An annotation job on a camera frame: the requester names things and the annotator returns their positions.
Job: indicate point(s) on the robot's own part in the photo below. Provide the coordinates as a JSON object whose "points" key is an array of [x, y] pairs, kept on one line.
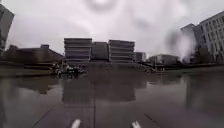
{"points": [[136, 124], [76, 123]]}

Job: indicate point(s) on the group of people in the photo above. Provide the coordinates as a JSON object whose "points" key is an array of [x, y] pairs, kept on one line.
{"points": [[68, 70]]}

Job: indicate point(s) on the tall grey building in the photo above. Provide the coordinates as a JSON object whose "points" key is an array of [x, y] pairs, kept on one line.
{"points": [[4, 28]]}

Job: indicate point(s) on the pale multi-storey building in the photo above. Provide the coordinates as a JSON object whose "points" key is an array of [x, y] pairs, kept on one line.
{"points": [[211, 36]]}

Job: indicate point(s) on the low grey building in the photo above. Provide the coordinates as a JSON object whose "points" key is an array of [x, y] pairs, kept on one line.
{"points": [[163, 59]]}

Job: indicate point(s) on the wet grey paved plaza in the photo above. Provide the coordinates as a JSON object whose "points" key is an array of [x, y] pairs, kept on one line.
{"points": [[113, 100]]}

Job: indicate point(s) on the tiered concrete building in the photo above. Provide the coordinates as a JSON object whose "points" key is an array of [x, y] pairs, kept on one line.
{"points": [[99, 50]]}

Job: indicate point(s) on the low dark building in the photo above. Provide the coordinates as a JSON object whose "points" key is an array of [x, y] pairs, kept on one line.
{"points": [[31, 55]]}

